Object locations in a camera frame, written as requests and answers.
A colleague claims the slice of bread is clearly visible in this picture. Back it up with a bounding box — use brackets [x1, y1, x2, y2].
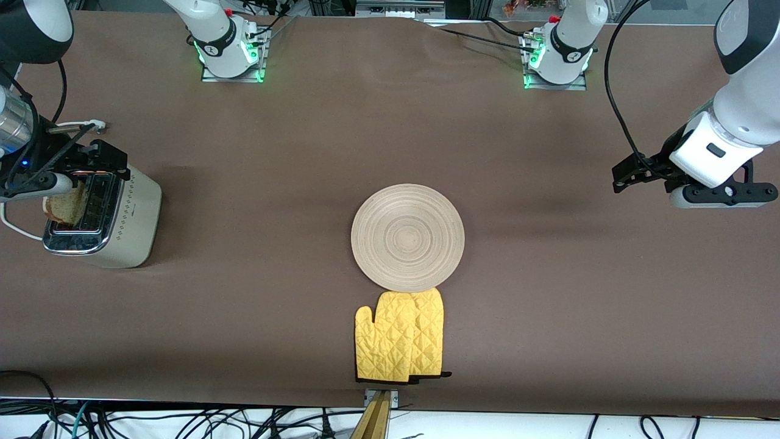
[43, 182, 87, 227]

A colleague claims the round wooden plate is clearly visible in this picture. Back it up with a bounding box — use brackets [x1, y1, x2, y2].
[350, 184, 466, 293]

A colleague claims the beige and chrome toaster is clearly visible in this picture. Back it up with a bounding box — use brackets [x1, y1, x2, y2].
[41, 154, 163, 269]

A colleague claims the orange background object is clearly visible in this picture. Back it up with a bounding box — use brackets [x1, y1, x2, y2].
[505, 0, 564, 16]

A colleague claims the large table cover sheet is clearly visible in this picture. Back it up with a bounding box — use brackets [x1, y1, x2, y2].
[0, 9, 780, 421]

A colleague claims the yellow quilted oven mitt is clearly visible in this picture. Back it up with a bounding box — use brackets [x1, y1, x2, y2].
[407, 288, 453, 380]
[355, 290, 418, 384]

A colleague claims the white toaster power cable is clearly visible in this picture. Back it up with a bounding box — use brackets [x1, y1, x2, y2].
[0, 120, 108, 241]

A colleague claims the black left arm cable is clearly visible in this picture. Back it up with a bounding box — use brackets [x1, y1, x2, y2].
[604, 0, 656, 165]

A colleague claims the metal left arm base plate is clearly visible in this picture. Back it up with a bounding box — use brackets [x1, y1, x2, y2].
[523, 34, 587, 91]

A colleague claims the black cable on table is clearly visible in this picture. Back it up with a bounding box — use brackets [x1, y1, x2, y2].
[438, 27, 538, 53]
[484, 17, 534, 38]

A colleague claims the teal floor cable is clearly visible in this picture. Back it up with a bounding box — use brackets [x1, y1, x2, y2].
[70, 401, 91, 439]

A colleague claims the aluminium frame beam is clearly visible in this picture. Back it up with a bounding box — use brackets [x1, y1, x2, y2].
[355, 0, 447, 19]

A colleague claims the small metal bracket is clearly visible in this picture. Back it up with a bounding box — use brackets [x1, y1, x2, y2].
[364, 388, 399, 408]

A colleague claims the wooden post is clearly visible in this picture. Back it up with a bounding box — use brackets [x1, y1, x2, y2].
[350, 390, 391, 439]

